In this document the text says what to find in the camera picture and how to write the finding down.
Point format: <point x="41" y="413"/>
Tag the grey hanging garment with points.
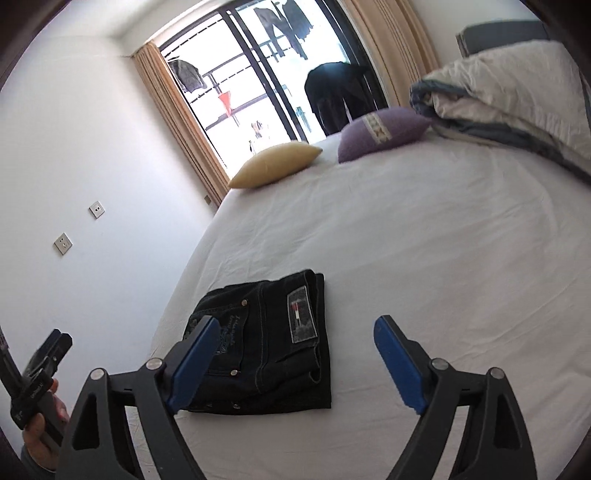
<point x="187" y="74"/>

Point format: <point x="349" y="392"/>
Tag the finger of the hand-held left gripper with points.
<point x="56" y="346"/>

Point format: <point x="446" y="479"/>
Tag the yellow pillow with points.
<point x="277" y="164"/>

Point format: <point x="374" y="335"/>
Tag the glass sliding balcony door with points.
<point x="263" y="92"/>

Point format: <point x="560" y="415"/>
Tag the black denim pants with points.
<point x="268" y="360"/>

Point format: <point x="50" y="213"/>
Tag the large black garment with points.
<point x="334" y="92"/>

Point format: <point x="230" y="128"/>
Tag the person's left forearm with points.
<point x="34" y="464"/>

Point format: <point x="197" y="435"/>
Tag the orange hanging item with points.
<point x="225" y="102"/>

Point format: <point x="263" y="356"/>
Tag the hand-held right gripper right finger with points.
<point x="397" y="364"/>

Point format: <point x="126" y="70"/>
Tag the beige curtain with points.
<point x="392" y="46"/>
<point x="180" y="124"/>

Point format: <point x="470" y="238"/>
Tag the white wall socket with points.
<point x="97" y="209"/>
<point x="63" y="243"/>

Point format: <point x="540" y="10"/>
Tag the dark grey headboard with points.
<point x="503" y="34"/>

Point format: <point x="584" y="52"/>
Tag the person's left hand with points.
<point x="39" y="438"/>

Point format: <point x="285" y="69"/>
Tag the beige and grey duvet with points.
<point x="508" y="87"/>

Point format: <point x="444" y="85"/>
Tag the purple patterned pillow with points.
<point x="383" y="134"/>

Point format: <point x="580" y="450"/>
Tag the black balcony railing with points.
<point x="240" y="64"/>

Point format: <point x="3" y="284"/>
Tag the white bed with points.
<point x="415" y="254"/>

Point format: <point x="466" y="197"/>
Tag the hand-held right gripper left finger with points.
<point x="194" y="364"/>

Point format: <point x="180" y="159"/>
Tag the dark hanging garment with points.
<point x="270" y="27"/>
<point x="298" y="25"/>

